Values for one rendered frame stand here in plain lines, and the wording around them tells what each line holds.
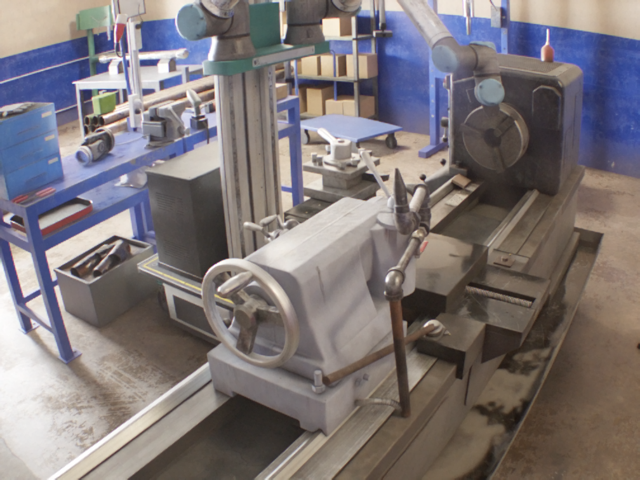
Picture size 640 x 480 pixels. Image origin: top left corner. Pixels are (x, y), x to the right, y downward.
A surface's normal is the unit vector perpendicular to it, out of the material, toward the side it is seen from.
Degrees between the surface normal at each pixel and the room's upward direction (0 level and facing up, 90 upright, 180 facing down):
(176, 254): 90
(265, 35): 90
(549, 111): 90
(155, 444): 0
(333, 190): 0
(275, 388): 90
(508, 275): 0
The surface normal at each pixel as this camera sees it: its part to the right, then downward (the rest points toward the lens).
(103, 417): -0.04, -0.90
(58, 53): 0.84, 0.21
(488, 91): -0.15, 0.34
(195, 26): -0.51, 0.44
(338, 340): 0.75, -0.18
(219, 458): 0.17, -0.91
